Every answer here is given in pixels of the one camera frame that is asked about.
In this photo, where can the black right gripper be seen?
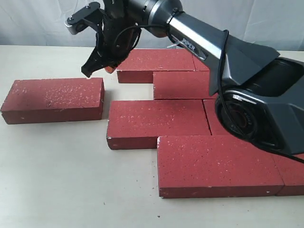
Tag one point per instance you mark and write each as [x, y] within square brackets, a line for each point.
[114, 42]

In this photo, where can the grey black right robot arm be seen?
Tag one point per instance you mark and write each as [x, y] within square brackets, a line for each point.
[260, 93]

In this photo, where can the bottom left back brick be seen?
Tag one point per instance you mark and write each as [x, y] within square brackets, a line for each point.
[140, 65]

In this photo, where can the third row red brick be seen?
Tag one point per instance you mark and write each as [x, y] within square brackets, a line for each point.
[214, 125]

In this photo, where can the front large red brick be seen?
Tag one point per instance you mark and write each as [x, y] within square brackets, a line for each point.
[214, 167]

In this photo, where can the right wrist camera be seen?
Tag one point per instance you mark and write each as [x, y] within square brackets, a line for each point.
[90, 16]

